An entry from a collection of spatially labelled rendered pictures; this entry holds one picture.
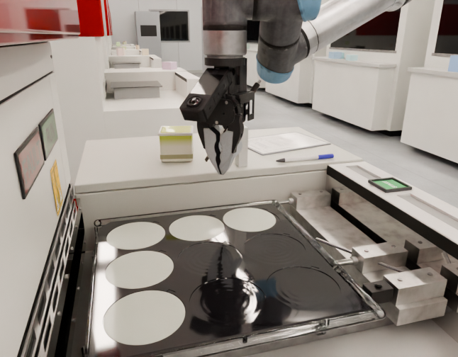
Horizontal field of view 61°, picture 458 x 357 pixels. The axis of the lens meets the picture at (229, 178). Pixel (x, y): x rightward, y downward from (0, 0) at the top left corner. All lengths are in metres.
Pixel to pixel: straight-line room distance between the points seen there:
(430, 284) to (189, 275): 0.34
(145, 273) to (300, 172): 0.43
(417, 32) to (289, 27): 4.69
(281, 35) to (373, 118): 4.60
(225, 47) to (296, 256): 0.36
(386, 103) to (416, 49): 0.70
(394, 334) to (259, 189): 0.38
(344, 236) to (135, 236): 0.38
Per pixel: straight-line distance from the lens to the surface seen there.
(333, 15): 0.84
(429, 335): 0.67
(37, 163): 0.50
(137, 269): 0.61
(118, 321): 0.52
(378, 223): 0.76
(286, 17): 0.69
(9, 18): 0.25
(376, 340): 0.64
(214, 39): 0.67
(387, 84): 5.30
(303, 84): 7.17
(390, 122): 5.37
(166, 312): 0.53
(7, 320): 0.37
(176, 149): 0.85
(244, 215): 0.76
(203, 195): 0.81
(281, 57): 0.76
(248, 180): 0.82
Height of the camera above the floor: 1.23
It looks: 20 degrees down
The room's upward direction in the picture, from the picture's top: straight up
